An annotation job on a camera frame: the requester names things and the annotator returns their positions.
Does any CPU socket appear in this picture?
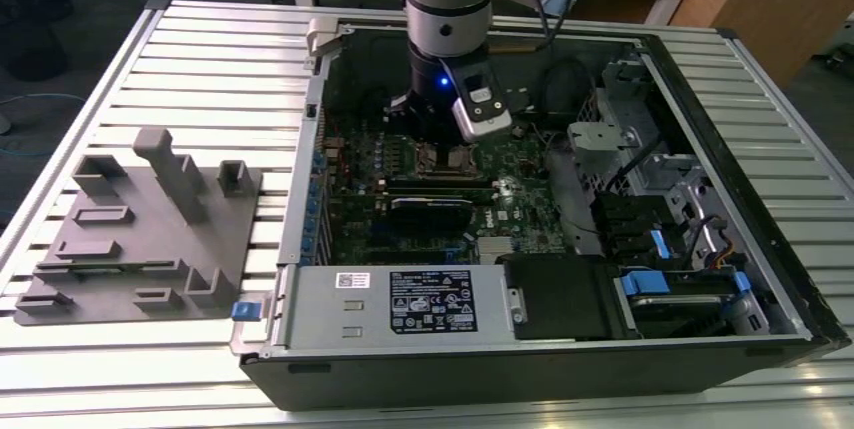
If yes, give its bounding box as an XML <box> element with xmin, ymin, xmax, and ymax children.
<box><xmin>412</xmin><ymin>134</ymin><xmax>484</xmax><ymax>179</ymax></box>

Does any black RAM slot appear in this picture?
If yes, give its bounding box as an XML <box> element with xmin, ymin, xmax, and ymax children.
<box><xmin>388</xmin><ymin>176</ymin><xmax>496</xmax><ymax>186</ymax></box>

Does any graphics card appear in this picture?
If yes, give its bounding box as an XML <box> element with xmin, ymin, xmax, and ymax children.
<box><xmin>387</xmin><ymin>194</ymin><xmax>477</xmax><ymax>244</ymax></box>

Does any green motherboard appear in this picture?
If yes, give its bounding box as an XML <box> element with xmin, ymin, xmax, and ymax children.
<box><xmin>318</xmin><ymin>98</ymin><xmax>581</xmax><ymax>268</ymax></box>

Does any silver metal drive cage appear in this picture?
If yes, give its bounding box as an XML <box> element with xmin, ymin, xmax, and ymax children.
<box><xmin>564</xmin><ymin>59</ymin><xmax>709</xmax><ymax>256</ymax></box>

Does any silver chipset heatsink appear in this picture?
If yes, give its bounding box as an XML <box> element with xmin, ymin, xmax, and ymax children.
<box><xmin>475</xmin><ymin>235</ymin><xmax>516</xmax><ymax>256</ymax></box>

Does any black disk bay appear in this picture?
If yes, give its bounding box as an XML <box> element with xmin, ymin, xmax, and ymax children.
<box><xmin>589</xmin><ymin>192</ymin><xmax>676</xmax><ymax>261</ymax></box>

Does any grey power supply unit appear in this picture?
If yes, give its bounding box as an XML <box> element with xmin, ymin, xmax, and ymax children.
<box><xmin>269</xmin><ymin>263</ymin><xmax>529</xmax><ymax>350</ymax></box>

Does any black plastic shroud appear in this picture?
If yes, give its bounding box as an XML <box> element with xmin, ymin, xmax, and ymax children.
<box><xmin>497</xmin><ymin>252</ymin><xmax>647</xmax><ymax>343</ymax></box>

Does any blue disk bay clip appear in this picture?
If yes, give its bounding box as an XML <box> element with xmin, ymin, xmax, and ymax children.
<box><xmin>644</xmin><ymin>228</ymin><xmax>672</xmax><ymax>261</ymax></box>

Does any hard disk in blue carrier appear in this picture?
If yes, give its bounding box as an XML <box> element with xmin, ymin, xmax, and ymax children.
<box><xmin>613</xmin><ymin>268</ymin><xmax>759</xmax><ymax>339</ymax></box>

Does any grey parts rack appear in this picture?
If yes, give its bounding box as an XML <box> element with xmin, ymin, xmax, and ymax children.
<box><xmin>10</xmin><ymin>127</ymin><xmax>265</xmax><ymax>328</ymax></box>

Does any black open PC case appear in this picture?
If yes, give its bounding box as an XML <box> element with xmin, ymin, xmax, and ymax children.
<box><xmin>225</xmin><ymin>13</ymin><xmax>854</xmax><ymax>413</ymax></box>

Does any grey chair base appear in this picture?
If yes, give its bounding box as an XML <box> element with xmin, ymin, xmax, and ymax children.
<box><xmin>810</xmin><ymin>18</ymin><xmax>854</xmax><ymax>70</ymax></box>

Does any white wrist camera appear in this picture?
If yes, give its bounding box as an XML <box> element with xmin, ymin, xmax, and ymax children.
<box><xmin>449</xmin><ymin>64</ymin><xmax>513</xmax><ymax>143</ymax></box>

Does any thick black cable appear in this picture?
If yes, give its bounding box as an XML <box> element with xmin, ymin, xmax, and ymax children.
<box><xmin>537</xmin><ymin>54</ymin><xmax>595</xmax><ymax>116</ymax></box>

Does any grey plastic case handle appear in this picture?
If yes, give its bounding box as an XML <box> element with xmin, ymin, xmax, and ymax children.
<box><xmin>304</xmin><ymin>17</ymin><xmax>342</xmax><ymax>58</ymax></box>

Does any coloured wire bundle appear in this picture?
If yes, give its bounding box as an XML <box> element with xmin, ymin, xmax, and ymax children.
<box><xmin>703</xmin><ymin>236</ymin><xmax>745</xmax><ymax>271</ymax></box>

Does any blue cable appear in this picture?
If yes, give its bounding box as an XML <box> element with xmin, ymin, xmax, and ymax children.
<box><xmin>0</xmin><ymin>92</ymin><xmax>88</xmax><ymax>158</ymax></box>

